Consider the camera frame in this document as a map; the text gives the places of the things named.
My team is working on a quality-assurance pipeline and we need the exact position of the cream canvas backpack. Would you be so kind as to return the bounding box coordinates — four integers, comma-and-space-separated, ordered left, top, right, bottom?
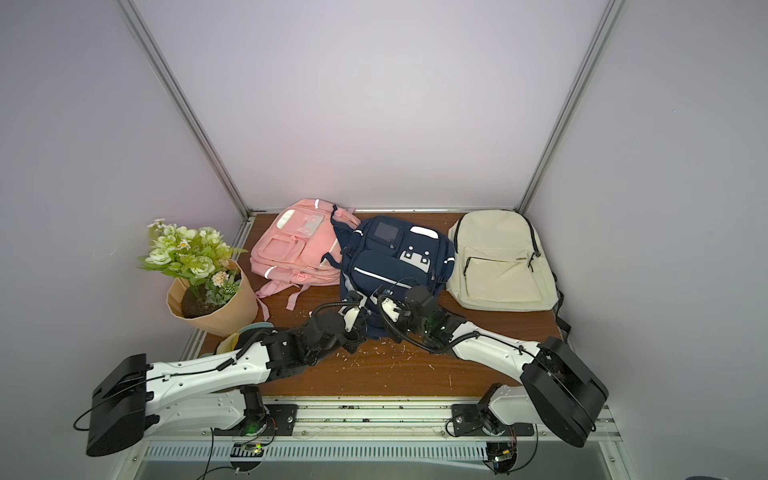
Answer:
446, 209, 571, 335

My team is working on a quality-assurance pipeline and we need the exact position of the navy blue backpack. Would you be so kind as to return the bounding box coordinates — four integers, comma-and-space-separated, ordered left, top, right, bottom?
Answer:
330, 215, 456, 340

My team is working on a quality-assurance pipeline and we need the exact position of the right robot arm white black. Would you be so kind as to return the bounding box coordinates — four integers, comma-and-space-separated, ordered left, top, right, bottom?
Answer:
379, 286, 609, 447

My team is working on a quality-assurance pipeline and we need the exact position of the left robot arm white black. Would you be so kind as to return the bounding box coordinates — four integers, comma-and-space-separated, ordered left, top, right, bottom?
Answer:
85, 308, 366, 457

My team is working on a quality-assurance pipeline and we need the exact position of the pink backpack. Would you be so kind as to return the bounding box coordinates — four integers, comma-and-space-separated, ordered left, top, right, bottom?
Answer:
250, 198, 360, 320

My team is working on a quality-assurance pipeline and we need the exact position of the yellow item in bowl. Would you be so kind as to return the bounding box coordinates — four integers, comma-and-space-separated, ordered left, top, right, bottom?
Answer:
215, 333, 240, 355

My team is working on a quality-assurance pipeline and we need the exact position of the brown paper flower pot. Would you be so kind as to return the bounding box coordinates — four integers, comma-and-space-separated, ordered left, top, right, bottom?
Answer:
166, 259, 259, 337

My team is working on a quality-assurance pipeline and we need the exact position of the artificial green flower bouquet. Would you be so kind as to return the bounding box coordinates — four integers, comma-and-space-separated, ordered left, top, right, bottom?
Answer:
140, 218, 243, 314

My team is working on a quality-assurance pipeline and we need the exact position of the teal bowl with handle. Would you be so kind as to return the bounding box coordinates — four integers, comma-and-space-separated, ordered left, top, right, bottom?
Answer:
235, 322, 274, 350

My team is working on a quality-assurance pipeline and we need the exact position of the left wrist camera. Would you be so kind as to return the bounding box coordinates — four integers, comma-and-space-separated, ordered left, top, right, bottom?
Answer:
338, 300, 361, 333

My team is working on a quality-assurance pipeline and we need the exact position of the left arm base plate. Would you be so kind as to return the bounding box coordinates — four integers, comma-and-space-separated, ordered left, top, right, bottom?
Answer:
213, 403, 298, 437

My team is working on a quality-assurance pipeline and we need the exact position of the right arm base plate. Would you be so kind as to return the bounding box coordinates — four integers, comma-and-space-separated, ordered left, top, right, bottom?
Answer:
444, 404, 535, 438

